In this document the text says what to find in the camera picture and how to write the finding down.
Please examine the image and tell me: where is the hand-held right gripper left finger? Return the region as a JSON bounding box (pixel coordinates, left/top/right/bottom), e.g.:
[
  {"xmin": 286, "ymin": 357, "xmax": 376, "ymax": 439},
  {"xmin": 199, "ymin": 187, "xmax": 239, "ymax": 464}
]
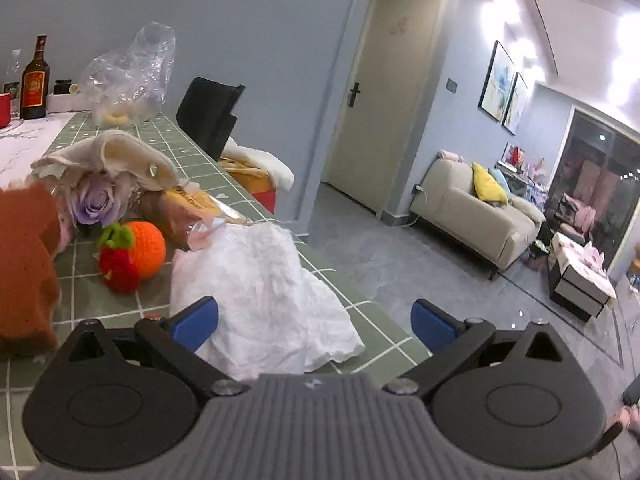
[{"xmin": 50, "ymin": 296, "xmax": 251, "ymax": 398}]

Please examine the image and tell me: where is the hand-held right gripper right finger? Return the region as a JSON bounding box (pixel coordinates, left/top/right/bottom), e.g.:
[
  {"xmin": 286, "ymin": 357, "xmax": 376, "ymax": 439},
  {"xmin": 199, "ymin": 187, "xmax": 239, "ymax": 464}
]
[{"xmin": 382, "ymin": 298, "xmax": 581, "ymax": 396}]

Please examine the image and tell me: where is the white plastic bag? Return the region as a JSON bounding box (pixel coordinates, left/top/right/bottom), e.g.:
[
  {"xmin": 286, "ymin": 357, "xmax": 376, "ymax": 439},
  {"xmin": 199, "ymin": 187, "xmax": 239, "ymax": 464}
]
[{"xmin": 170, "ymin": 222, "xmax": 366, "ymax": 381}]

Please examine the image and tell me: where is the crocheted orange and strawberry toy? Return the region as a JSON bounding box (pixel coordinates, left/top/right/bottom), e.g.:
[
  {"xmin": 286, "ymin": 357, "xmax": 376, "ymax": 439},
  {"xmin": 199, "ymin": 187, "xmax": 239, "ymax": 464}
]
[{"xmin": 96, "ymin": 220, "xmax": 167, "ymax": 294}]

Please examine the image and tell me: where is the green checked tablecloth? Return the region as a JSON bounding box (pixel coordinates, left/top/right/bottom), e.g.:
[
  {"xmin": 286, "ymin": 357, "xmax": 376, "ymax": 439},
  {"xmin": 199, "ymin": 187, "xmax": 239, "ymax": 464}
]
[{"xmin": 0, "ymin": 110, "xmax": 433, "ymax": 461}]

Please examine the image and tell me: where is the orange snack packet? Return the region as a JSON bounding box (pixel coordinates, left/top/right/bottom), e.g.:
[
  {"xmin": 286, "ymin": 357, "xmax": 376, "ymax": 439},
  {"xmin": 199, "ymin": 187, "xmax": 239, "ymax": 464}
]
[{"xmin": 140, "ymin": 187, "xmax": 251, "ymax": 251}]

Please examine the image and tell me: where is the beige sofa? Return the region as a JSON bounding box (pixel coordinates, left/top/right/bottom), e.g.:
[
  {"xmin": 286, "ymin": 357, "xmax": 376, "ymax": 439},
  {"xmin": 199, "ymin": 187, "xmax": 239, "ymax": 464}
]
[{"xmin": 410, "ymin": 157, "xmax": 548, "ymax": 281}]

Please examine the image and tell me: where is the yellow pillow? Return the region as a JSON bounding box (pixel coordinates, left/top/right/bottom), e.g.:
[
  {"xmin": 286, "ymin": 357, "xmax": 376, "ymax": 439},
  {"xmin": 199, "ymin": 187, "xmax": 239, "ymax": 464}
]
[{"xmin": 471, "ymin": 161, "xmax": 510, "ymax": 206}]

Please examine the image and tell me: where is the white coffee table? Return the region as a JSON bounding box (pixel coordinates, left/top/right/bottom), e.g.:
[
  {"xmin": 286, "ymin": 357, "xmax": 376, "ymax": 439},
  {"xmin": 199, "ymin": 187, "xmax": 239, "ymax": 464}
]
[{"xmin": 547, "ymin": 232, "xmax": 618, "ymax": 323}]

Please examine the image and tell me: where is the orange and red carton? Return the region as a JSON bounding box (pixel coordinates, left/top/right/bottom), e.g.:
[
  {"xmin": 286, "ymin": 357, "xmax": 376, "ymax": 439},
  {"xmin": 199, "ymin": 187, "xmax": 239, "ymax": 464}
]
[{"xmin": 220, "ymin": 157, "xmax": 277, "ymax": 213}]

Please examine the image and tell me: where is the blue pillow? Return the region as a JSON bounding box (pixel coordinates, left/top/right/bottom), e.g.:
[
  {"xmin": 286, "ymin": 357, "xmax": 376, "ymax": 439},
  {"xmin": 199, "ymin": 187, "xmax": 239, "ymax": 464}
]
[{"xmin": 487, "ymin": 166, "xmax": 512, "ymax": 196}]

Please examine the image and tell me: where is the cluttered cabinet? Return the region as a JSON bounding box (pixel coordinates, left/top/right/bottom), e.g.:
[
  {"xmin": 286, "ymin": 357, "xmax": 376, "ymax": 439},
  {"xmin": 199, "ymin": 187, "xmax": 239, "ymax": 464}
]
[{"xmin": 495, "ymin": 142, "xmax": 551, "ymax": 211}]

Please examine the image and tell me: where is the cream blanket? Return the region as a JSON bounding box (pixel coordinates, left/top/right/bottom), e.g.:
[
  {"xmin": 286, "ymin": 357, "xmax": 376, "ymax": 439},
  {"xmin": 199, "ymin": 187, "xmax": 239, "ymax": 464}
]
[{"xmin": 220, "ymin": 136, "xmax": 296, "ymax": 193}]

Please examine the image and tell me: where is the black chair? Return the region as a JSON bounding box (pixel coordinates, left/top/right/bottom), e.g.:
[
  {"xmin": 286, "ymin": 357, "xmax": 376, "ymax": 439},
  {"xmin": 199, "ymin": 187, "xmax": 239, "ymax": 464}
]
[{"xmin": 176, "ymin": 76, "xmax": 247, "ymax": 163}]

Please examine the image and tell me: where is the pink slipper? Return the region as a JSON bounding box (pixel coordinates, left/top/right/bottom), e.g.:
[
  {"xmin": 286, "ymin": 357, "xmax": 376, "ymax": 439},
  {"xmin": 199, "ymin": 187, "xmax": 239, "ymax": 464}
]
[{"xmin": 616, "ymin": 404, "xmax": 640, "ymax": 433}]

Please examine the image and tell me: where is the glass sliding door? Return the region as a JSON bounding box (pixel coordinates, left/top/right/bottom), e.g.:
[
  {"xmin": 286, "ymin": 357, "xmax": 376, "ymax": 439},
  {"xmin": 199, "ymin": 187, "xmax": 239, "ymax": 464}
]
[{"xmin": 542, "ymin": 105, "xmax": 640, "ymax": 286}]

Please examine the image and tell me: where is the beige door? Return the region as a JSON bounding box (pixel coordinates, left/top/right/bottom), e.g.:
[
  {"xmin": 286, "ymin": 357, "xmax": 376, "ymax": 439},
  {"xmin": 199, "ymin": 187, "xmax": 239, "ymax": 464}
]
[{"xmin": 322, "ymin": 0, "xmax": 448, "ymax": 213}]

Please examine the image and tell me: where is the small framed painting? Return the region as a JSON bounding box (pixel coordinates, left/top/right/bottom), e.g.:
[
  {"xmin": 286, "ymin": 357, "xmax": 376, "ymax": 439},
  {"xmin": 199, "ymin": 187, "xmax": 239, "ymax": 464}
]
[{"xmin": 501, "ymin": 72, "xmax": 529, "ymax": 136}]

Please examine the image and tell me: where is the white printed table runner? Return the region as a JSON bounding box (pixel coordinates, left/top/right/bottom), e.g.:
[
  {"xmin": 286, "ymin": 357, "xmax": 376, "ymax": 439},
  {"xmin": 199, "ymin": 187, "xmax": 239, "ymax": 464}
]
[{"xmin": 0, "ymin": 112, "xmax": 76, "ymax": 191}]

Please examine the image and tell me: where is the large framed painting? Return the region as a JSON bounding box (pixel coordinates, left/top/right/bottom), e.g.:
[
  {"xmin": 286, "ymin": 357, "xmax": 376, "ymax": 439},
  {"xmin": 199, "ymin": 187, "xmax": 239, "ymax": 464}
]
[{"xmin": 477, "ymin": 40, "xmax": 516, "ymax": 123}]

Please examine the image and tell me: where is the white flat box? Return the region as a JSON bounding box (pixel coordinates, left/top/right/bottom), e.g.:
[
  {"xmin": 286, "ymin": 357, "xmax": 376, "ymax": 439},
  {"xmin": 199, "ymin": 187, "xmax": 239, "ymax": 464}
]
[{"xmin": 47, "ymin": 94, "xmax": 91, "ymax": 113}]

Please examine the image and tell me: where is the clear plastic bag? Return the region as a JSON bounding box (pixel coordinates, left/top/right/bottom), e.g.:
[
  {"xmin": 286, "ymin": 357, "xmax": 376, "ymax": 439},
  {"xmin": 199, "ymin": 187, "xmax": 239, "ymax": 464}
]
[{"xmin": 76, "ymin": 21, "xmax": 177, "ymax": 126}]

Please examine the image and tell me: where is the brown liquor bottle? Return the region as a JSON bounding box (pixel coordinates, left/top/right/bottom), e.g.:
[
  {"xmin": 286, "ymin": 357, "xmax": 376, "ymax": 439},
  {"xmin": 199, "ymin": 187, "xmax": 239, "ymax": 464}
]
[{"xmin": 21, "ymin": 35, "xmax": 49, "ymax": 121}]

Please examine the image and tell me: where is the clear plastic bottle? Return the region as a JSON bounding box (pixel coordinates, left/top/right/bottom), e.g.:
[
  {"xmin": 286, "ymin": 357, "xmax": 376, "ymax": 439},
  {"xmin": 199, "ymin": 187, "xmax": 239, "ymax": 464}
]
[{"xmin": 5, "ymin": 49, "xmax": 26, "ymax": 93}]

